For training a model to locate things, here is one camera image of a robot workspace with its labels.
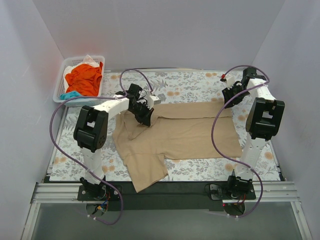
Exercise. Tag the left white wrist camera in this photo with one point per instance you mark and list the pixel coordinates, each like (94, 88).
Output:
(152, 100)

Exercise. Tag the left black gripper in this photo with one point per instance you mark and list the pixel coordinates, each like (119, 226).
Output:
(141, 111)

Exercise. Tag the orange t shirt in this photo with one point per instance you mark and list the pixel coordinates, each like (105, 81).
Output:
(85, 79)

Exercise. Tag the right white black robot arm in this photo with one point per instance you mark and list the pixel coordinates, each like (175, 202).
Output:
(263, 123)

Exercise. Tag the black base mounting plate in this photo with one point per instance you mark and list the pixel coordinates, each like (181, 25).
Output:
(181, 195)

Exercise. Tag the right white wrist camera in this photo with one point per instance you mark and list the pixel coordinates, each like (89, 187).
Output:
(229, 80)

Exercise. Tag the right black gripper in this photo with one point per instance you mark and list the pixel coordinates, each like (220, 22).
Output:
(232, 94)

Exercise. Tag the aluminium frame rail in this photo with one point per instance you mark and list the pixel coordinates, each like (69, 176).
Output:
(167, 211)

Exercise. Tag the white plastic laundry basket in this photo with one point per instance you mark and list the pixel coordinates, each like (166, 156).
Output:
(67, 65)

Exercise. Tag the white t shirt in basket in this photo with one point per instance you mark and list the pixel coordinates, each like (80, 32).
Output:
(90, 61)

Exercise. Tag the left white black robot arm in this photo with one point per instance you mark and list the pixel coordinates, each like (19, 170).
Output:
(91, 130)

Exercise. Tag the beige t shirt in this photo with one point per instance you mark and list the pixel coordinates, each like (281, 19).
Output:
(178, 131)

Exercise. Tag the teal t shirt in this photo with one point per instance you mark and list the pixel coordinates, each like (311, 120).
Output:
(69, 95)

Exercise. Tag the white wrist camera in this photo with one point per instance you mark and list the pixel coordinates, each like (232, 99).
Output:
(152, 100)
(229, 80)

